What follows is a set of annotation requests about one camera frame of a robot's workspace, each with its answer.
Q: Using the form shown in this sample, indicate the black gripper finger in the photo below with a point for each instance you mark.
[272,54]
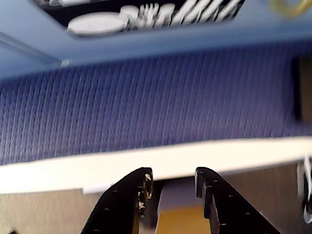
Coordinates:
[122,202]
[226,207]

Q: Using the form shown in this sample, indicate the blue wooden toy kitchen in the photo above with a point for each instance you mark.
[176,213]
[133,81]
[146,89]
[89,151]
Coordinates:
[156,41]

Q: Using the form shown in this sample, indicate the blue dishwasher door with rack print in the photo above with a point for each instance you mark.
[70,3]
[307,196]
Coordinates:
[219,34]

